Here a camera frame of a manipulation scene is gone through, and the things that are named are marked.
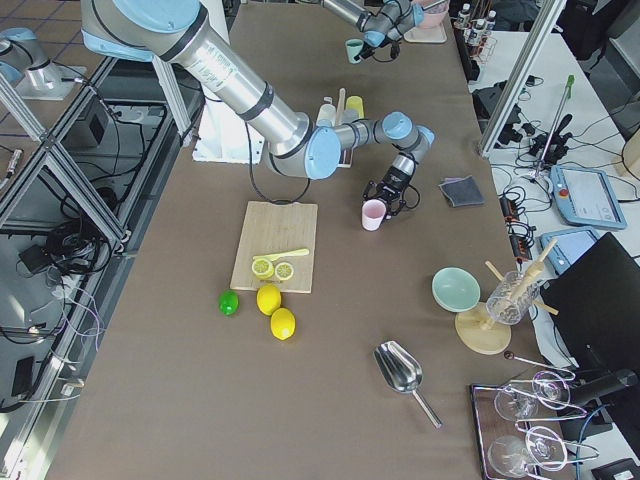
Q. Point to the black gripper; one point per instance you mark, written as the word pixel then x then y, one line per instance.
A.
pixel 370 51
pixel 389 185

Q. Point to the mint green plastic cup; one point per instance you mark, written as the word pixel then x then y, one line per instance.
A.
pixel 353 49

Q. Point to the pink plastic cup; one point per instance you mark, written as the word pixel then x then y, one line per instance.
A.
pixel 373 213

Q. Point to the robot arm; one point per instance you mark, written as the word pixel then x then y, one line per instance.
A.
pixel 379 29
pixel 179 32

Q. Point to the yellow plastic cup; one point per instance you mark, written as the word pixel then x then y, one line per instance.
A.
pixel 355 105

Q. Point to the light blue plastic cup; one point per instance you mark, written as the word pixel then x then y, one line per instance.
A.
pixel 325 122

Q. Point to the beige plastic tray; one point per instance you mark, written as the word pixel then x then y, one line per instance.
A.
pixel 432 35

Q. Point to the pink bowl with ice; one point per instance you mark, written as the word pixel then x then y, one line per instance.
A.
pixel 434 16

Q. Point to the grey folded cloth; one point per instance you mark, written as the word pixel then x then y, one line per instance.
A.
pixel 461 191

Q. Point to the metal muddler in bowl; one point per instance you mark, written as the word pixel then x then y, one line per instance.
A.
pixel 435 4

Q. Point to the bottled drink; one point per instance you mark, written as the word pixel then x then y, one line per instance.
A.
pixel 463 16
pixel 475 32

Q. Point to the yellow plastic knife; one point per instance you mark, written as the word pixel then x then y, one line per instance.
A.
pixel 286 254

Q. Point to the mint green bowl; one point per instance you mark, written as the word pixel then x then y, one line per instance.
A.
pixel 455 289

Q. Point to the wooden cutting board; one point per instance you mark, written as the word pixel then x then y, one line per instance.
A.
pixel 270 229

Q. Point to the lemon slice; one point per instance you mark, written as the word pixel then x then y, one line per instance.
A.
pixel 262 268
pixel 284 271

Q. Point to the whole yellow lemon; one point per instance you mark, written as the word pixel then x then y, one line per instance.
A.
pixel 282 323
pixel 268 299

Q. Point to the wooden mug tree stand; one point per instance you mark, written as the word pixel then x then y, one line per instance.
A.
pixel 482 334

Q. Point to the clear textured glass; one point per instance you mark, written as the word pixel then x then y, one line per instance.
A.
pixel 508 303

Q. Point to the metal scoop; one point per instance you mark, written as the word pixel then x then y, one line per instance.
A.
pixel 403 374

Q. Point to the blue teach pendant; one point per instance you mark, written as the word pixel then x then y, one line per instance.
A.
pixel 570 245
pixel 585 197

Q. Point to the green lime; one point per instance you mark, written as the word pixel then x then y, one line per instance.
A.
pixel 228 302

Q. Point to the reacher grabber tool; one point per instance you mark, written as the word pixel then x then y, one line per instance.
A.
pixel 566 95

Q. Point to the black monitor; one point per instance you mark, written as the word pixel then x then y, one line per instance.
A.
pixel 597 300

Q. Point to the wine glass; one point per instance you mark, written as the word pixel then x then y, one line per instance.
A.
pixel 540 450
pixel 521 399

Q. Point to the white camera stand base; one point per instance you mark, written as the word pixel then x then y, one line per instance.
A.
pixel 222 136

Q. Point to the aluminium frame post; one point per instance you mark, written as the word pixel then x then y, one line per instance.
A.
pixel 542 27

